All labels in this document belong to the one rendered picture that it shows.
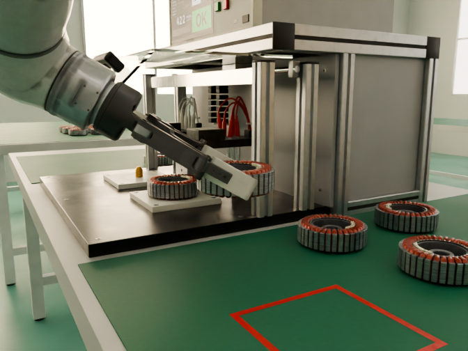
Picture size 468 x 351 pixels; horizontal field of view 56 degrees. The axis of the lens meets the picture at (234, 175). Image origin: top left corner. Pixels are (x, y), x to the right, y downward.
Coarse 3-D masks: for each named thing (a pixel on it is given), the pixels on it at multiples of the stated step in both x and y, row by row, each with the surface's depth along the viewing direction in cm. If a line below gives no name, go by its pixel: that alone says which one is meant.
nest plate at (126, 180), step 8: (104, 176) 116; (112, 176) 115; (120, 176) 115; (128, 176) 115; (144, 176) 115; (152, 176) 115; (112, 184) 109; (120, 184) 105; (128, 184) 106; (136, 184) 107; (144, 184) 108
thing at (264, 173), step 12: (240, 168) 66; (252, 168) 65; (264, 168) 61; (204, 180) 60; (264, 180) 59; (204, 192) 60; (216, 192) 59; (228, 192) 58; (252, 192) 59; (264, 192) 60
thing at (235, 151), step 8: (192, 128) 95; (200, 128) 95; (208, 128) 95; (216, 128) 95; (192, 136) 94; (200, 136) 91; (208, 136) 92; (216, 136) 93; (224, 136) 94; (208, 144) 92; (216, 144) 93; (224, 144) 94; (232, 144) 95; (240, 144) 96; (248, 144) 97; (232, 152) 99
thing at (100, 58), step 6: (102, 54) 75; (108, 54) 72; (114, 54) 72; (96, 60) 76; (102, 60) 73; (108, 60) 72; (114, 60) 72; (108, 66) 81; (114, 66) 72; (120, 66) 73
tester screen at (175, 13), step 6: (174, 0) 116; (180, 0) 113; (186, 0) 110; (210, 0) 99; (174, 6) 117; (180, 6) 113; (186, 6) 110; (192, 6) 107; (198, 6) 104; (204, 6) 102; (174, 12) 117; (180, 12) 114; (186, 12) 111; (174, 18) 118; (186, 18) 111; (174, 24) 118; (186, 24) 111; (174, 30) 118; (204, 30) 103; (180, 36) 115; (186, 36) 112
